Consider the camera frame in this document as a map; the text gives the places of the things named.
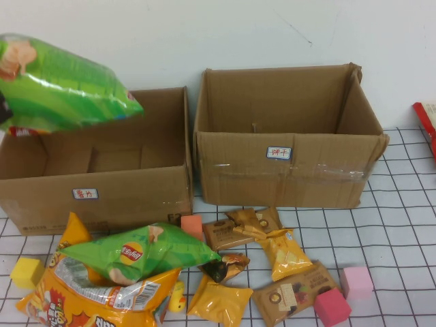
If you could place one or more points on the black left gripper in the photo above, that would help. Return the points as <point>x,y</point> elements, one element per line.
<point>5,110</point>

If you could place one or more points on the large green Lay's chip bag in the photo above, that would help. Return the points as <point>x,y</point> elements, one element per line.
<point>68,88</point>

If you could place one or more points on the small tan snack packet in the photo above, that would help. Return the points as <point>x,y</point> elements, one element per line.
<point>245,221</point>

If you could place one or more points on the dark brown gold snack packet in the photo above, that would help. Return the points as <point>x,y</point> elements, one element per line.
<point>221,267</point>

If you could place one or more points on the plain yellow snack packet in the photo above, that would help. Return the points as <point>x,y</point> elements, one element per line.
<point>218,298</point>

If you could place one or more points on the red snack packet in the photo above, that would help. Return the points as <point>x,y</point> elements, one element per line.
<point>427,119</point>

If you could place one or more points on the white label on low box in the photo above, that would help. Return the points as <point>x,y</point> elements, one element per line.
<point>85,194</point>

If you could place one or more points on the low wide cardboard box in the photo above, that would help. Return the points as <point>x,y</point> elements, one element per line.
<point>102,211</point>

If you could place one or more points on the yellow foam cube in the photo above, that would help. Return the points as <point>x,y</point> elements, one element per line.
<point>25,274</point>

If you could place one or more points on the orange chip bag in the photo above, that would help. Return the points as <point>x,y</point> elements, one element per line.
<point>68,306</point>

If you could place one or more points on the small green Lay's chip bag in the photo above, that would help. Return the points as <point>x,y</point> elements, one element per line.
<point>170,248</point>

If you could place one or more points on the orange foam block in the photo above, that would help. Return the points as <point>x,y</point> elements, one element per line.
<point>191,227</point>

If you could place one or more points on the tall taped cardboard box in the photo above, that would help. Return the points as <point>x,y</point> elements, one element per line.
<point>238,177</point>

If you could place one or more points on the brown biscuit packet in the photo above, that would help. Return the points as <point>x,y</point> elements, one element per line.
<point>218,235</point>
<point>286,296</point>

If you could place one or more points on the yellow rubber duck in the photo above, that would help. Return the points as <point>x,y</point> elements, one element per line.
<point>178,299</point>

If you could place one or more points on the white label on taped box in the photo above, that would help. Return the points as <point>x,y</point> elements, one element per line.
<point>278,153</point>

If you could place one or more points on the yellow cracker packet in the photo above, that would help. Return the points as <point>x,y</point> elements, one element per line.
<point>286,255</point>

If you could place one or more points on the clear packing tape strip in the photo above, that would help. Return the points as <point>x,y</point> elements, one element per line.
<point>334,173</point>

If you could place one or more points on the dark pink foam cube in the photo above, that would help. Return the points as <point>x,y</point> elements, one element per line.
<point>332,304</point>

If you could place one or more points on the light pink foam cube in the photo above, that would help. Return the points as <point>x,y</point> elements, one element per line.
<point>357,282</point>

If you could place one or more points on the white grid tablecloth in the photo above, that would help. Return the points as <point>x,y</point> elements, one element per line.
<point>391,238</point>

